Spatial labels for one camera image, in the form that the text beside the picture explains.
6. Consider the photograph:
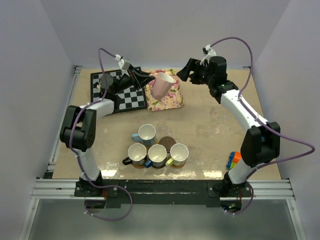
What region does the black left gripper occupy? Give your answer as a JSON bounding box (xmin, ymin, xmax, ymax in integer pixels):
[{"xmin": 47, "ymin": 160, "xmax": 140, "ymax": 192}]
[{"xmin": 113, "ymin": 64, "xmax": 155, "ymax": 95}]

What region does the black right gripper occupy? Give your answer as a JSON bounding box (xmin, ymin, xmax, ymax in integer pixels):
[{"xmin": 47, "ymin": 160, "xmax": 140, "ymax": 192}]
[{"xmin": 176, "ymin": 58, "xmax": 214, "ymax": 87}]

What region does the pink mug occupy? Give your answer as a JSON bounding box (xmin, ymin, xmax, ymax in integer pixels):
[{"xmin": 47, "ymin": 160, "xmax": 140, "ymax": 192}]
[{"xmin": 150, "ymin": 72, "xmax": 175, "ymax": 100}]

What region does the light blue mug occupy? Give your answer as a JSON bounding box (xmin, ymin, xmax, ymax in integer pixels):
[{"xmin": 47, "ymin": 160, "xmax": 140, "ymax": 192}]
[{"xmin": 131, "ymin": 124, "xmax": 157, "ymax": 147}]

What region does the dark wooden coaster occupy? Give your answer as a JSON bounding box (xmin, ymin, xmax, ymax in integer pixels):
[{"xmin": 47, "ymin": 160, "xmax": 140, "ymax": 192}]
[{"xmin": 158, "ymin": 136, "xmax": 176, "ymax": 153}]

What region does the black mug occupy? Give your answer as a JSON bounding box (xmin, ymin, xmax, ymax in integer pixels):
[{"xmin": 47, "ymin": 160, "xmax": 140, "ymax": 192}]
[{"xmin": 122, "ymin": 143, "xmax": 147, "ymax": 166}]

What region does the dark blue mug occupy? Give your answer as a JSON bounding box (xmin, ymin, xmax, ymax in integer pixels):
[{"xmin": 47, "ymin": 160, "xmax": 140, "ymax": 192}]
[{"xmin": 144, "ymin": 144, "xmax": 168, "ymax": 168}]

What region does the light green mug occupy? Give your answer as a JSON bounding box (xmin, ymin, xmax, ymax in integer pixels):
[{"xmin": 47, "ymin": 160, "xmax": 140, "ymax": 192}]
[{"xmin": 165, "ymin": 143, "xmax": 189, "ymax": 166}]

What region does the light wooden coaster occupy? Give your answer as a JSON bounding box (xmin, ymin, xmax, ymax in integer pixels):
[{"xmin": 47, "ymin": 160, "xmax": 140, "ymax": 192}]
[{"xmin": 132, "ymin": 160, "xmax": 145, "ymax": 169}]

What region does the dark walnut coaster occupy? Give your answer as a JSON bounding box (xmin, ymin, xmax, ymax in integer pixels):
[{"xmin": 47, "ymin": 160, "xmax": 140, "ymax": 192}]
[{"xmin": 151, "ymin": 164, "xmax": 165, "ymax": 169}]

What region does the orange wooden coaster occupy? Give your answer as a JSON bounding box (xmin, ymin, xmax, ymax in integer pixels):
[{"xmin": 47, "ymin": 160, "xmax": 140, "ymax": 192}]
[{"xmin": 171, "ymin": 161, "xmax": 186, "ymax": 169}]

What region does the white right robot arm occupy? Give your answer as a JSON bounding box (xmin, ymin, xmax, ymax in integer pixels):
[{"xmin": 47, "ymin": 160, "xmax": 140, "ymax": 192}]
[{"xmin": 176, "ymin": 56, "xmax": 281, "ymax": 197}]

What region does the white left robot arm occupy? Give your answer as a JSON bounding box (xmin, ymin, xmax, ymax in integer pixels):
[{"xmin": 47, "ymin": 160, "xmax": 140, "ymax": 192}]
[{"xmin": 59, "ymin": 66, "xmax": 155, "ymax": 196}]

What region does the black and silver chessboard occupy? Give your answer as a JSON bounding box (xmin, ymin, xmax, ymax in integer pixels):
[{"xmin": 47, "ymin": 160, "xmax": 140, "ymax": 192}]
[{"xmin": 90, "ymin": 72, "xmax": 147, "ymax": 114}]

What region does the floral serving tray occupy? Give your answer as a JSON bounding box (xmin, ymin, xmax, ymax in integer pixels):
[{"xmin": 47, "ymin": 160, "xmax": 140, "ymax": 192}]
[{"xmin": 144, "ymin": 68, "xmax": 184, "ymax": 112}]

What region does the colourful rubik cube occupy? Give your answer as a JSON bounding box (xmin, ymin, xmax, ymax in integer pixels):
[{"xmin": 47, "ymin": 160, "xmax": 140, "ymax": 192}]
[{"xmin": 226, "ymin": 151, "xmax": 242, "ymax": 170}]

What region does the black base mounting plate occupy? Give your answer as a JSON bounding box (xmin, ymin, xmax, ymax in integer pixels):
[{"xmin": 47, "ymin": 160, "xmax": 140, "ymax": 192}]
[{"xmin": 74, "ymin": 179, "xmax": 252, "ymax": 210}]

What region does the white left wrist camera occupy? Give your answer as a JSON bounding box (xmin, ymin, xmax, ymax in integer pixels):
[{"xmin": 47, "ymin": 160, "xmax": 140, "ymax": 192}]
[{"xmin": 114, "ymin": 54, "xmax": 131, "ymax": 72}]

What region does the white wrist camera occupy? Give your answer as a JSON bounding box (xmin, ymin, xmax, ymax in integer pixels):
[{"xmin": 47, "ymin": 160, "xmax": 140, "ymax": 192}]
[
  {"xmin": 201, "ymin": 44, "xmax": 217, "ymax": 63},
  {"xmin": 114, "ymin": 54, "xmax": 131, "ymax": 72}
]

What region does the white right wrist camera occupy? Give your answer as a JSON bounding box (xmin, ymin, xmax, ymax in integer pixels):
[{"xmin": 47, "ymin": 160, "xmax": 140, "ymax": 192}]
[{"xmin": 201, "ymin": 44, "xmax": 217, "ymax": 63}]

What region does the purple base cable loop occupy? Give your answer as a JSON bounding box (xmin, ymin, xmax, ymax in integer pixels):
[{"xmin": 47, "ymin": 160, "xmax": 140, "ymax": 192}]
[{"xmin": 84, "ymin": 185, "xmax": 136, "ymax": 222}]

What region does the aluminium frame rail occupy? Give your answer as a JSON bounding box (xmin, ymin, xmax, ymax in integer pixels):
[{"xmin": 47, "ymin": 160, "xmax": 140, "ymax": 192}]
[{"xmin": 236, "ymin": 180, "xmax": 306, "ymax": 240}]

